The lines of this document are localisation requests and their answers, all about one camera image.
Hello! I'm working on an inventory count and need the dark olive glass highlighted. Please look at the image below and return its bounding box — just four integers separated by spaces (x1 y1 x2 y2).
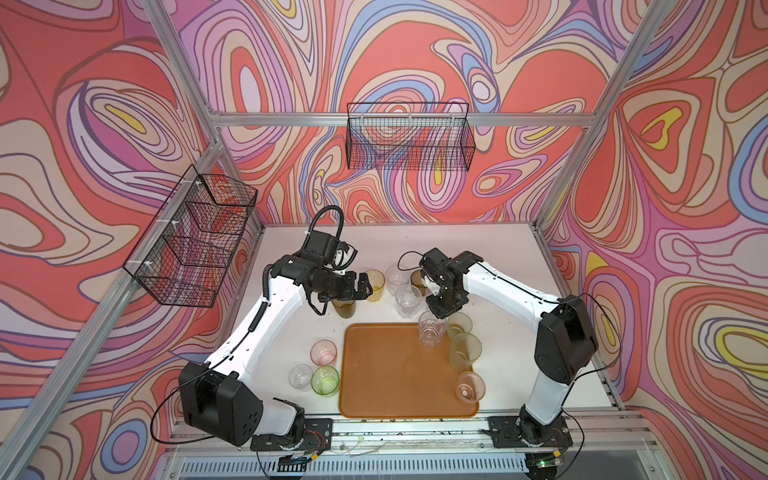
332 299 356 319

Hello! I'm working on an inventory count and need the back black wire basket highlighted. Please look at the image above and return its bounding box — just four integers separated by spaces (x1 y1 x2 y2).
345 100 476 172

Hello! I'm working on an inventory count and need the brown glass back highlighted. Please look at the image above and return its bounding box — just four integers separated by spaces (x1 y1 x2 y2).
410 269 428 297

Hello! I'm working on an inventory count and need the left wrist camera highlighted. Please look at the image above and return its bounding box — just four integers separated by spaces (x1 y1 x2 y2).
299 231 358 271

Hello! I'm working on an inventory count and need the pink glass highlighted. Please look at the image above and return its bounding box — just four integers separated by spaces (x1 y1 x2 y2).
310 339 338 367
455 371 486 404

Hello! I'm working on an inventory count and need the small pale green glass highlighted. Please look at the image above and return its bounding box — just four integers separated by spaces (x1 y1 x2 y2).
446 312 473 340

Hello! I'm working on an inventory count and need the small clear glass left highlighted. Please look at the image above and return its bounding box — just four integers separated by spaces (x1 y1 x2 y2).
288 364 314 390

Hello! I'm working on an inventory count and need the black wire basket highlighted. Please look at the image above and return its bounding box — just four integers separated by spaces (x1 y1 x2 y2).
345 100 476 172
123 166 258 308

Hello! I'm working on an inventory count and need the bright green glass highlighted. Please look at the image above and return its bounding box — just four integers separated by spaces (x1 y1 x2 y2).
311 365 340 396

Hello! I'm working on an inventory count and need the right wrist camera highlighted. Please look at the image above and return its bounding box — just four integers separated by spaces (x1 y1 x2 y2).
419 248 456 287

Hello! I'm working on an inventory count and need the yellow glass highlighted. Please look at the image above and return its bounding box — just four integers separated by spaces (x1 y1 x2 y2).
366 269 386 303

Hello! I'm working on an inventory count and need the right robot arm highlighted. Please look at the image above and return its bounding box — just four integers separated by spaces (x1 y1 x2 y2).
419 248 597 429

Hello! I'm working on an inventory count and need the brown plastic tray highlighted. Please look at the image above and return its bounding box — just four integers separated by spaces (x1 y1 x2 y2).
339 323 479 419

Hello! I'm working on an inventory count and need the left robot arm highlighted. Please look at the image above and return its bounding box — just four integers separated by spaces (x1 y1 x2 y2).
179 255 373 446

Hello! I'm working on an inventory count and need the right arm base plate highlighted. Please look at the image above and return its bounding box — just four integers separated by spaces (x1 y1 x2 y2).
483 416 574 450

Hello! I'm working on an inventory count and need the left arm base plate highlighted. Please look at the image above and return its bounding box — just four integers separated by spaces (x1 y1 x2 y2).
250 417 333 454

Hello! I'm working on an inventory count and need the tall pale green glass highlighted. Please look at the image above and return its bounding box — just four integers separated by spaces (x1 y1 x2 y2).
448 333 483 372

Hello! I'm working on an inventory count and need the left black wire basket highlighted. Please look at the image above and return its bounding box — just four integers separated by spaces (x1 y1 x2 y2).
123 166 258 308

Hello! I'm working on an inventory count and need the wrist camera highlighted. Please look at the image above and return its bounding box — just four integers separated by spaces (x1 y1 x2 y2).
419 248 456 287
299 231 358 271

